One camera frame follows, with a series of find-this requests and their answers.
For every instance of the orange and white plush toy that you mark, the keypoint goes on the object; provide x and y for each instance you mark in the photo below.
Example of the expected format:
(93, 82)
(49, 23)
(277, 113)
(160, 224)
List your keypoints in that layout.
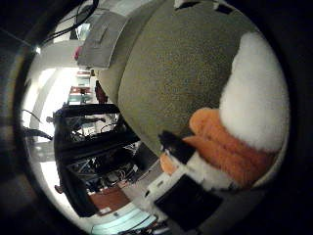
(254, 98)

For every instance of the black equipment rack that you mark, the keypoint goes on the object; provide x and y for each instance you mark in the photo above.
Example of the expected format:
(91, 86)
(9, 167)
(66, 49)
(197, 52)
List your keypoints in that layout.
(75, 153)

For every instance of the brown cardboard box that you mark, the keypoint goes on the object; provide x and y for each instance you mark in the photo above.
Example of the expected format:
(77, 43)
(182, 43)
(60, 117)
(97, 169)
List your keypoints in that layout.
(169, 71)

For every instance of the black and red chair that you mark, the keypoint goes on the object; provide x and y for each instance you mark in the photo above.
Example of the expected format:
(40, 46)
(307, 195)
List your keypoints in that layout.
(101, 93)

